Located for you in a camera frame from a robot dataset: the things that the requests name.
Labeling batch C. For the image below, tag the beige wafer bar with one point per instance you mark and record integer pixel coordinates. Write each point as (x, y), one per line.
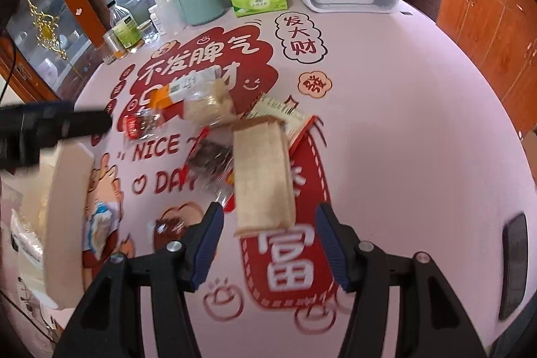
(262, 173)

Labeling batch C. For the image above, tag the white squeeze bottle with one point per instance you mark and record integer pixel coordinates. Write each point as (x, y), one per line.
(172, 12)

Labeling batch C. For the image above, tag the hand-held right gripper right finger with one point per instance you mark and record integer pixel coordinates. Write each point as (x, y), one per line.
(331, 244)

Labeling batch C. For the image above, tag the black flat device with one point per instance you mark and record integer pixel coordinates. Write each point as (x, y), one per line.
(514, 265)

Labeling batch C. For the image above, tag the beige red-edged snack packet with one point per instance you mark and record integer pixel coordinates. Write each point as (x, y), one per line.
(279, 110)

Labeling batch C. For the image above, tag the white plastic bin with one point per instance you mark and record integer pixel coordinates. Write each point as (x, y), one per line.
(69, 194)

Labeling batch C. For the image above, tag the teal canister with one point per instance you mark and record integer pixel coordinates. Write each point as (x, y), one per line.
(199, 1)

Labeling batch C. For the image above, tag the clear oil bottle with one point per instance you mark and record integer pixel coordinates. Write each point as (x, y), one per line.
(123, 28)

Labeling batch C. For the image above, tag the clear rice cracker packet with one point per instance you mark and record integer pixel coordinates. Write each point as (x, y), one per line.
(209, 104)

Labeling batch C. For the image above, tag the blue white small packet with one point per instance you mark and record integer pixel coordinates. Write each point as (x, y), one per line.
(100, 228)

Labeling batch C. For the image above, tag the dark jerky packet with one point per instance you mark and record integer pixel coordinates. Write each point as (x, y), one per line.
(212, 156)

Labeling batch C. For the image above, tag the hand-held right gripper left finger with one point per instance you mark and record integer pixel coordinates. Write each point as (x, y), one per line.
(207, 244)

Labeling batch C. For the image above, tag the metal can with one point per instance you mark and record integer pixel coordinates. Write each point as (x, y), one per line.
(114, 43)

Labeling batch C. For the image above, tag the large clear cracker pack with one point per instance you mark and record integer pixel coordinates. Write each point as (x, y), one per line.
(25, 240)

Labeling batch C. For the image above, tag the white pill bottle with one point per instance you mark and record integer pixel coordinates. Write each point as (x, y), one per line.
(159, 21)

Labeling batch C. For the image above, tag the small glass jar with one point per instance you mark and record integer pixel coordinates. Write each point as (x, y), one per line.
(147, 34)

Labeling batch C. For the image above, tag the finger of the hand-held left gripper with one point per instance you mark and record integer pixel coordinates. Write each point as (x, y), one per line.
(84, 122)

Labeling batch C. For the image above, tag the red candy packet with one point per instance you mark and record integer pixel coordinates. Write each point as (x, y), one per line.
(140, 124)

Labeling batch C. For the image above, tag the orange white packet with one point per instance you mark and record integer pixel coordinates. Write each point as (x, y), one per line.
(165, 96)

